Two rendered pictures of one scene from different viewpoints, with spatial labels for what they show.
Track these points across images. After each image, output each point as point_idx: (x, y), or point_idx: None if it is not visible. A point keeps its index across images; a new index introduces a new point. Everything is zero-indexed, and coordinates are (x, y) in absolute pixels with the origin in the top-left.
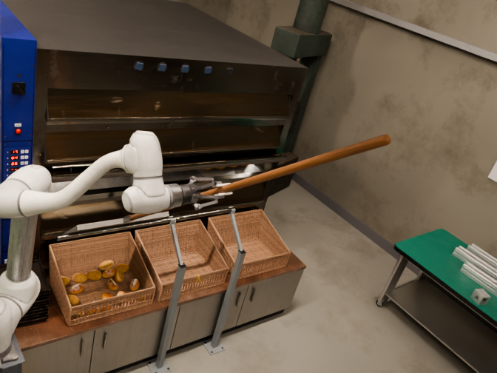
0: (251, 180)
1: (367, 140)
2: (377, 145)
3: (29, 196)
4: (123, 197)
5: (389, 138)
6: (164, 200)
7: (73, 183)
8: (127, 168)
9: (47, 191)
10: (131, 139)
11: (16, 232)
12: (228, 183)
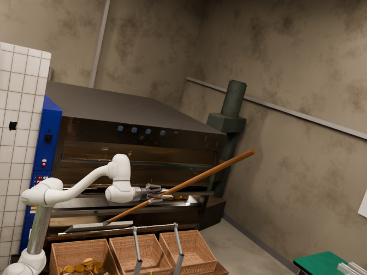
0: (182, 184)
1: (243, 153)
2: (248, 154)
3: (51, 191)
4: (106, 191)
5: (254, 150)
6: (130, 195)
7: (77, 184)
8: (110, 174)
9: None
10: (113, 158)
11: (38, 219)
12: None
